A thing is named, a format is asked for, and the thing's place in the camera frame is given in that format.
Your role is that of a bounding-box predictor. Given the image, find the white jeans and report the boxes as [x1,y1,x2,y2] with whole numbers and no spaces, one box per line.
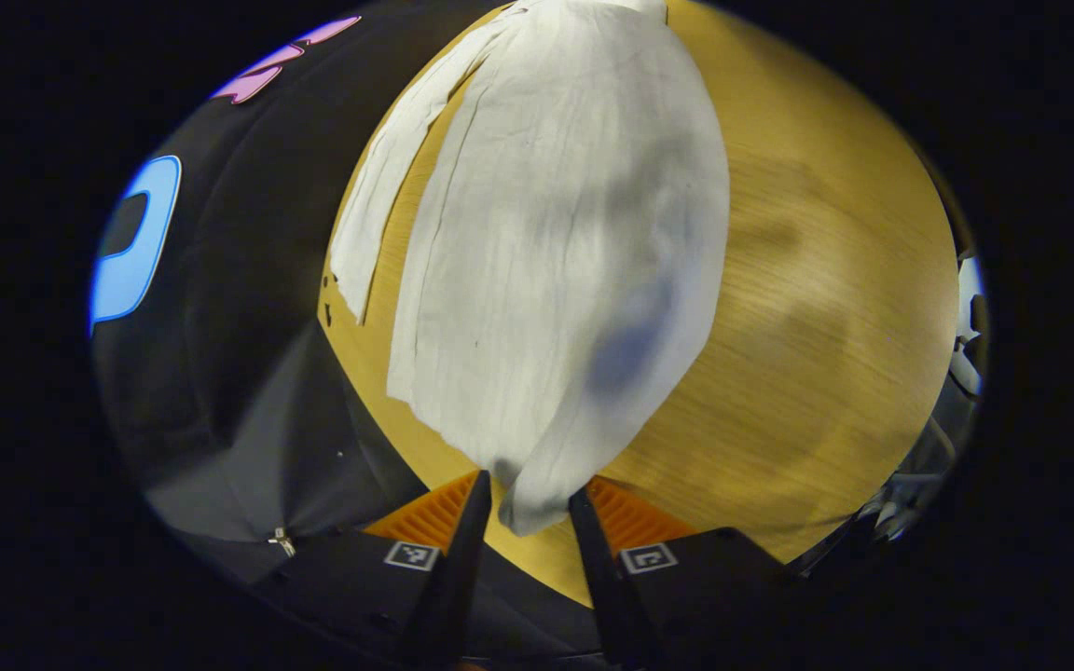
[327,0,732,538]

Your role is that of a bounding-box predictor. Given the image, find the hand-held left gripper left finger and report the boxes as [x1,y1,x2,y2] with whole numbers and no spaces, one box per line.
[271,471,493,667]

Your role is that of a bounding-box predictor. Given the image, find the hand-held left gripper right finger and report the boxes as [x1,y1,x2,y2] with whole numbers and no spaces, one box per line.
[568,475,792,668]

